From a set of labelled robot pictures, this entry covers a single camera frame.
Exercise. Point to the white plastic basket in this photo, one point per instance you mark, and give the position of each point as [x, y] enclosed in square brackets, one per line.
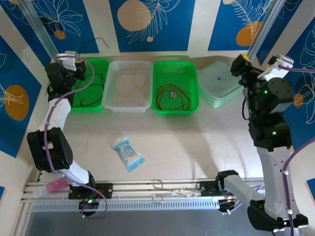
[128, 83]

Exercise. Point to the pink plastic packet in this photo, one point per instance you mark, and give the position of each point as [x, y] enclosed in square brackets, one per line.
[56, 185]

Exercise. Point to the aluminium frame post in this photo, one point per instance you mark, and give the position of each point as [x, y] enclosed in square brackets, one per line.
[40, 32]
[261, 34]

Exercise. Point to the grey metal sheet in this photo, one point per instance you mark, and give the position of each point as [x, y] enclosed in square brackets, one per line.
[157, 225]

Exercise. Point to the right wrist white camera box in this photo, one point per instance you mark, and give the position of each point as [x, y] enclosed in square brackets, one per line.
[275, 66]

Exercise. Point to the small dark label card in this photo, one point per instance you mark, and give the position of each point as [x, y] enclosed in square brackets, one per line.
[172, 94]

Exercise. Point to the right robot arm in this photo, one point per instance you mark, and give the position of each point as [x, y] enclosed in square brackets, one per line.
[275, 172]

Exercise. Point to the green plastic basket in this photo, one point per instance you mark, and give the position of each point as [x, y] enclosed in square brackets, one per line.
[174, 73]
[96, 71]

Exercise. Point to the blue snack packet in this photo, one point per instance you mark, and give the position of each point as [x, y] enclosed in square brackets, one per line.
[128, 153]

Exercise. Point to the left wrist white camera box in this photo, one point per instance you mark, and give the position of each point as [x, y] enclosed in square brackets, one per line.
[67, 60]

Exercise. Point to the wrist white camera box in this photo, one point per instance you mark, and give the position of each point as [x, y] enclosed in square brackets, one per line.
[275, 66]
[67, 60]

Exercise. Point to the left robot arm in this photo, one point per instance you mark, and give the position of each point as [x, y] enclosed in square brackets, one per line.
[57, 113]

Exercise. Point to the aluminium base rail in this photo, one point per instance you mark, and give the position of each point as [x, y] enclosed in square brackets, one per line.
[137, 190]

